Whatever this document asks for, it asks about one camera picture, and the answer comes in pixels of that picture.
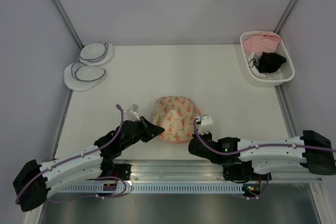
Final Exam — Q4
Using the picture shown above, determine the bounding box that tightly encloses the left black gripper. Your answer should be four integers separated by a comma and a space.
121, 115, 164, 150

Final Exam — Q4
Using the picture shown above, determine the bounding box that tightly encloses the floral mesh laundry bag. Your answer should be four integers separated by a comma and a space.
153, 96, 201, 144

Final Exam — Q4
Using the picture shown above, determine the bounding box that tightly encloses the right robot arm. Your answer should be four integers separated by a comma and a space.
188, 130, 335, 183

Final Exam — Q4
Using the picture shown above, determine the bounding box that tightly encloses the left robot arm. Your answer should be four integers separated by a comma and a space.
13, 117, 165, 212

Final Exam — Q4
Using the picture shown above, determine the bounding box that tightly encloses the lower white mesh laundry bag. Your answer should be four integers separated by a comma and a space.
64, 62, 107, 91

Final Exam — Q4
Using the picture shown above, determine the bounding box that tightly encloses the white mesh laundry bag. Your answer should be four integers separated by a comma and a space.
64, 62, 107, 91
79, 42, 114, 66

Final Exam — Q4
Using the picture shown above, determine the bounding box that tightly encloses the upper white mesh laundry bag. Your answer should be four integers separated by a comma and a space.
79, 42, 114, 66

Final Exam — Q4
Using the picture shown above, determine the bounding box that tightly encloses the white garment in basket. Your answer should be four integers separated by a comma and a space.
248, 52, 267, 79

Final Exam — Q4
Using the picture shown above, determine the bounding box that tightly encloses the white plastic basket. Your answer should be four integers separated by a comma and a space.
237, 31, 295, 87

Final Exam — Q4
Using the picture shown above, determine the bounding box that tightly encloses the black garment in basket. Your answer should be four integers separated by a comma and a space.
258, 52, 287, 73

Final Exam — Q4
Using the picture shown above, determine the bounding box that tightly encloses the pink garment in basket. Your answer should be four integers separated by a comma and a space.
243, 31, 281, 56

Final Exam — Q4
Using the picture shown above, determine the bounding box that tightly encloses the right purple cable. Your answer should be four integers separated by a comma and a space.
193, 119, 336, 200

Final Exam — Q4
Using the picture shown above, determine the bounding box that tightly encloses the purple cable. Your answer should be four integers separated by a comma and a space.
193, 119, 336, 200
15, 104, 132, 205

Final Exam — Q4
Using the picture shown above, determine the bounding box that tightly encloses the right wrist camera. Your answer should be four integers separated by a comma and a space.
194, 114, 213, 135

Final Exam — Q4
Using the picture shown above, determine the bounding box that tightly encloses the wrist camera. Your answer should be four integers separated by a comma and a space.
194, 114, 213, 135
127, 104, 140, 121

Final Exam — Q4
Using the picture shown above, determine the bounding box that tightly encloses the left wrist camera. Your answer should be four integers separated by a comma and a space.
127, 104, 140, 121

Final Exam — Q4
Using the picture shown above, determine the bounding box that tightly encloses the aluminium front rail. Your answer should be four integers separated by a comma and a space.
114, 160, 322, 184

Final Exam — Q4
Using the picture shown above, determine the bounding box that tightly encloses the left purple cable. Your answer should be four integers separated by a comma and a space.
15, 104, 132, 205

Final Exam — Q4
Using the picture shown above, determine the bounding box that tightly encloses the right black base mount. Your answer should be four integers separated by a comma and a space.
223, 162, 272, 200

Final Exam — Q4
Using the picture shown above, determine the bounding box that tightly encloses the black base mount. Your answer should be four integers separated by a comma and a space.
223, 162, 272, 200
83, 163, 132, 192

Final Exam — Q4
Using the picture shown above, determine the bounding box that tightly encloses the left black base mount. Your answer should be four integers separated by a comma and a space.
83, 163, 132, 192

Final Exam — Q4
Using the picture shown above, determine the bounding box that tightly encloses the white slotted cable duct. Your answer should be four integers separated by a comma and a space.
60, 182, 244, 194

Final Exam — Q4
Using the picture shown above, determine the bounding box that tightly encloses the left aluminium corner post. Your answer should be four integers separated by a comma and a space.
51, 0, 83, 50

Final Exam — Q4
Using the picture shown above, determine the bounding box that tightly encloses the aluminium corner post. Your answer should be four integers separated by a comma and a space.
273, 0, 298, 34
51, 0, 83, 50

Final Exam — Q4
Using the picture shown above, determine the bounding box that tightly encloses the right aluminium corner post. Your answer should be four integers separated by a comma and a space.
273, 0, 298, 34

